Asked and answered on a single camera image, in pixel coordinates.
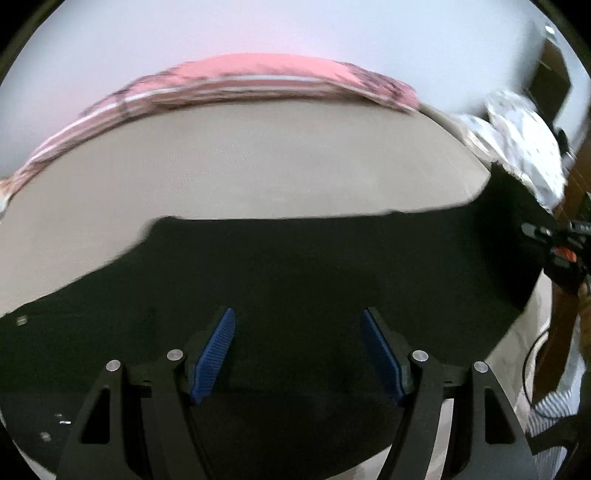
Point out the black pants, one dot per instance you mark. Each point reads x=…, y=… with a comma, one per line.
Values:
x=300, y=277

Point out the striped shirt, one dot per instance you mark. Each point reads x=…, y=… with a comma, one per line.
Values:
x=556, y=410

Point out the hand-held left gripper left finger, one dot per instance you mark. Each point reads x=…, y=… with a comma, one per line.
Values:
x=214, y=355

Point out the pink striped blanket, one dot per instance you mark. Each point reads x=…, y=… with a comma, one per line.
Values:
x=258, y=69

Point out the brown wooden door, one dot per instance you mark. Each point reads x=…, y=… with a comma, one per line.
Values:
x=551, y=78

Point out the person's right forearm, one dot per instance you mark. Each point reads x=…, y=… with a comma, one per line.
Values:
x=563, y=337

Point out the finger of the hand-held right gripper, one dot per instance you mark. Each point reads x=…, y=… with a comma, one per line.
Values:
x=538, y=230

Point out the white patterned pillow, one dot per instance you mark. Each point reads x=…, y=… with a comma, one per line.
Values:
x=526, y=138

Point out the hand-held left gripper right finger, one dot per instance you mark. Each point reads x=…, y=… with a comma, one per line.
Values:
x=381, y=355

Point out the beige bed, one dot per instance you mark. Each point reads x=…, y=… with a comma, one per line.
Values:
x=231, y=161

